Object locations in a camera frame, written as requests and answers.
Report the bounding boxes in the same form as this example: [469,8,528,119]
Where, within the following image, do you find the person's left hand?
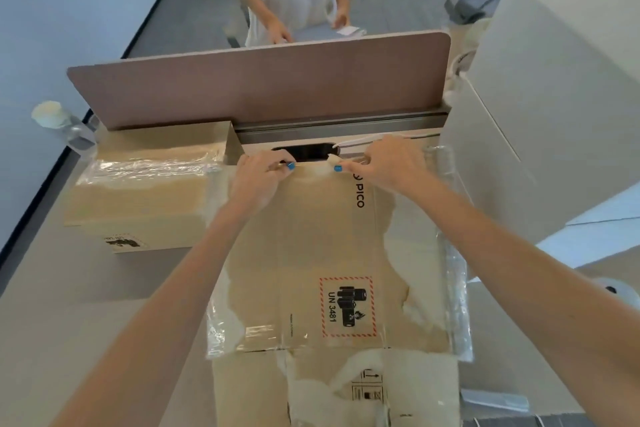
[227,149,297,218]

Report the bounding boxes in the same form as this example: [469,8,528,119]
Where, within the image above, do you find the person's right hand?
[333,135,436,200]

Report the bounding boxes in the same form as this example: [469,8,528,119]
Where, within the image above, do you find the brown cardboard box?
[205,143,475,427]
[62,120,246,254]

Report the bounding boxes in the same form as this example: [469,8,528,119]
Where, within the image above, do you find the white utility knife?
[459,388,530,415]

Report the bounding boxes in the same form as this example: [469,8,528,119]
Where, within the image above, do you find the person's right forearm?
[415,176,640,427]

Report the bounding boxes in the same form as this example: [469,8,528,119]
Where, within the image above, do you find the person's left forearm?
[49,206,251,427]

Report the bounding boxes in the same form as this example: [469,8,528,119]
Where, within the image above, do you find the black desk power socket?
[271,142,341,163]

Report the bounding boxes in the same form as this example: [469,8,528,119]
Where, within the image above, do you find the mauve desk divider panel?
[66,30,453,145]

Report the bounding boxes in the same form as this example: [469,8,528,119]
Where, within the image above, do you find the white plastic tub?
[449,19,493,73]

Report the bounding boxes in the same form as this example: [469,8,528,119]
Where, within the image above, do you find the clear bottle white cap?
[31,100,99,155]

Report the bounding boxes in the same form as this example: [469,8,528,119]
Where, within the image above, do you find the white handheld controller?
[592,277,640,312]

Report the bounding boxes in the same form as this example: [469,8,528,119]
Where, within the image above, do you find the white desk cable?
[332,133,443,150]

